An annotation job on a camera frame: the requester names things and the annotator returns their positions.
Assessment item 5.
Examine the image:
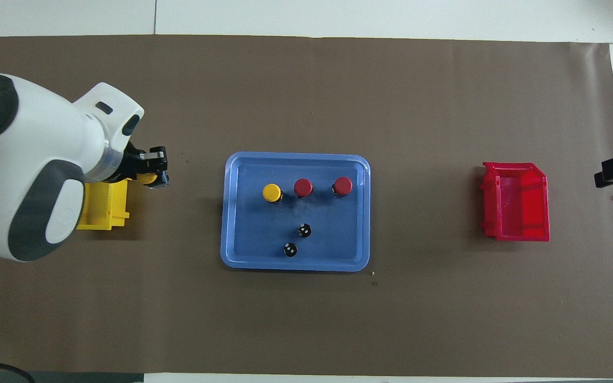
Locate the yellow plastic bin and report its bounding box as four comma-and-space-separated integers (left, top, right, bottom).
76, 178, 130, 231

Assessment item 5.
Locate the red plastic bin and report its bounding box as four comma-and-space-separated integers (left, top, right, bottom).
480, 162, 551, 243

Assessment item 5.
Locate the brown paper table mat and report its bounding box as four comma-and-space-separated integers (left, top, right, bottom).
0, 35, 613, 377

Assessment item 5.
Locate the blue plastic tray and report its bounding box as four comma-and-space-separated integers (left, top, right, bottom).
220, 152, 371, 273

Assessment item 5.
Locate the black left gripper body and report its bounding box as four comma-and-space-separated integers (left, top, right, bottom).
118, 141, 151, 181

